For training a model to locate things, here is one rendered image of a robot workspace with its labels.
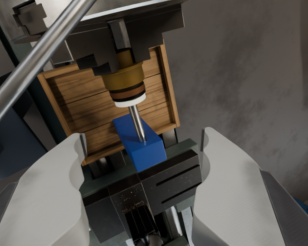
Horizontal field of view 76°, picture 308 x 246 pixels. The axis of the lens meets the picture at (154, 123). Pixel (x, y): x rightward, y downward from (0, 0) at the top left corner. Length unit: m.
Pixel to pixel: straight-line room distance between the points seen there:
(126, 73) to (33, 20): 0.16
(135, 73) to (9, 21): 0.20
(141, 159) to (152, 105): 0.26
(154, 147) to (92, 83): 0.28
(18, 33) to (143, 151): 0.31
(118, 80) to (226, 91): 1.72
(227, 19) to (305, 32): 1.00
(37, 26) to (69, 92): 0.34
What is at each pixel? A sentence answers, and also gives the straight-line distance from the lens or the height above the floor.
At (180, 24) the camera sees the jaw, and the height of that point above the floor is 1.13.
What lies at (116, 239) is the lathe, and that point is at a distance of 0.91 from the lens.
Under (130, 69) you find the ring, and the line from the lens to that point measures 0.38.
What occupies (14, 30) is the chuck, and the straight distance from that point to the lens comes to 0.33.
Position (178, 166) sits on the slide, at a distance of 0.72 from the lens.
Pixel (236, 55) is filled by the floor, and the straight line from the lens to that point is 2.04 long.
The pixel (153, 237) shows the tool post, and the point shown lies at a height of 1.13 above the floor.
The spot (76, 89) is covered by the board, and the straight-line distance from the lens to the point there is 0.61.
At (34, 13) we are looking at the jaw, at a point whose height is 1.19.
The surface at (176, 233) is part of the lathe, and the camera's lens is 1.14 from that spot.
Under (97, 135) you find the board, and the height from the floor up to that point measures 0.89.
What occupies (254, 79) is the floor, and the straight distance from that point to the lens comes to 2.26.
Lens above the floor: 1.49
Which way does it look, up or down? 60 degrees down
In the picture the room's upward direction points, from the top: 133 degrees clockwise
